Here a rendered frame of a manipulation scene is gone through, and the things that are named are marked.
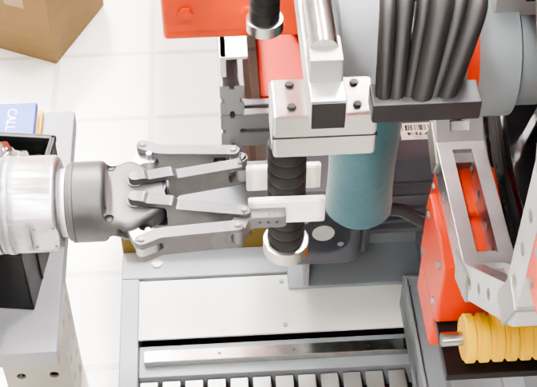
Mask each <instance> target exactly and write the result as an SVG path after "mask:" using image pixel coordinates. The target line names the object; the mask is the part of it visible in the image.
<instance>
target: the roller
mask: <svg viewBox="0 0 537 387"><path fill-rule="evenodd" d="M440 345H441V346H442V347H448V346H459V353H460V356H461V358H462V360H463V361H464V362H465V363H466V364H468V363H475V361H476V360H478V362H479V363H484V362H489V361H490V359H492V361H493V362H499V361H503V359H504V358H505V359H506V360H507V361H516V360H517V359H518V358H519V359H520V360H521V361H529V360H530V359H531V358H532V357H533V358H534V359H535V360H537V326H520V327H511V326H510V325H502V324H501V320H500V319H498V318H497V317H495V316H493V315H492V314H490V313H489V314H488V315H487V314H486V313H475V316H472V314H471V313H462V314H461V316H460V317H459V320H458V328H457V332H441V333H440Z"/></svg>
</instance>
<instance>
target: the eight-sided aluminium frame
mask: <svg viewBox="0 0 537 387"><path fill-rule="evenodd" d="M427 135H428V148H429V155H430V162H431V169H432V173H433V174H434V173H435V172H436V180H437V185H438V191H439V195H440V201H441V205H442V209H443V212H444V219H445V223H446V226H447V233H448V237H449V241H450V245H451V251H452V255H453V259H454V262H455V280H456V282H457V285H458V286H459V290H460V292H461V295H462V297H463V299H464V301H465V302H472V303H473V304H475V305H477V306H479V307H480V308H481V309H484V310H485V311H487V312H489V313H490V314H492V315H493V316H495V317H497V318H498V319H500V320H501V324H502V325H510V326H511V327H520V326H537V314H536V312H535V306H534V303H533V300H532V296H531V291H530V289H529V288H528V285H527V270H528V266H529V264H530V260H531V255H532V251H533V248H534V244H535V239H536V236H537V148H536V159H535V166H534V169H533V173H532V176H531V183H530V186H529V190H528V193H527V200H526V203H525V206H524V210H523V216H522V220H521V223H520V227H519V232H518V237H517V240H516V243H515V249H514V250H513V247H512V243H511V239H510V235H509V233H508V229H507V223H506V221H505V217H504V214H503V209H502V206H501V202H500V200H499V194H498V191H497V188H496V184H495V179H494V176H493V173H492V170H491V164H490V161H489V158H488V152H487V141H486V135H485V129H484V123H483V117H479V118H469V119H462V121H461V122H450V120H432V121H429V130H428V133H427ZM462 169H469V170H470V175H471V183H472V187H473V191H474V195H475V203H476V208H477V211H478V215H479V220H480V224H481V227H482V231H483V236H484V240H485V243H486V247H487V251H480V252H477V251H476V247H475V242H474V238H473V235H472V231H471V225H470V222H469V218H468V215H467V208H466V205H465V201H464V198H463V191H462V188H461V185H460V181H459V175H458V172H457V170H462Z"/></svg>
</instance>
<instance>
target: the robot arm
mask: <svg viewBox="0 0 537 387"><path fill-rule="evenodd" d="M231 173H232V174H231ZM320 173H321V164H320V162H307V174H306V188H317V187H319V186H320ZM166 180H167V181H166ZM245 183H246V189H247V190H248V191H257V190H267V188H268V187H267V161H254V162H249V161H247V155H246V154H245V153H240V149H239V147H238V146H235V145H160V144H157V143H153V142H148V141H144V140H142V141H139V142H138V143H137V153H136V155H135V156H134V158H133V160H132V161H131V162H124V163H122V164H120V165H118V166H109V165H107V164H106V163H105V162H104V161H86V162H70V163H69V164H67V166H66V168H65V169H64V167H63V164H62V160H61V159H60V157H59V156H58V155H41V156H22V157H14V156H6V157H4V158H0V255H1V254H11V255H15V254H19V253H43V252H59V251H62V250H63V249H64V248H65V246H66V239H67V237H69V239H70V240H71V241H73V243H84V242H100V241H108V240H109V238H110V237H112V236H115V237H121V238H123V239H126V240H130V241H131V242H132V243H133V246H134V248H135V249H136V255H137V260H138V261H140V262H145V261H149V260H152V259H154V258H156V257H160V256H162V255H166V254H175V253H190V252H198V251H206V250H215V249H230V248H238V247H242V246H243V245H244V244H245V238H246V237H248V236H250V234H251V229H254V228H269V227H282V226H285V225H286V222H300V221H323V220H324V212H325V195H323V194H321V195H301V196H281V197H250V198H249V206H247V205H238V204H228V203H217V202H207V201H189V200H179V199H177V198H178V197H179V196H181V195H185V194H194V193H199V192H203V191H208V190H216V189H221V188H226V187H231V186H239V185H244V184H245ZM167 184H168V187H167ZM152 228H154V229H153V230H151V229H152Z"/></svg>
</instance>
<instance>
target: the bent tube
mask: <svg viewBox="0 0 537 387"><path fill-rule="evenodd" d="M302 7H303V14H304V25H305V32H306V38H307V54H306V61H307V67H308V79H309V82H311V83H318V82H342V81H343V74H344V55H343V50H342V45H341V40H340V36H339V35H337V32H336V23H335V18H334V12H333V7H332V0H302Z"/></svg>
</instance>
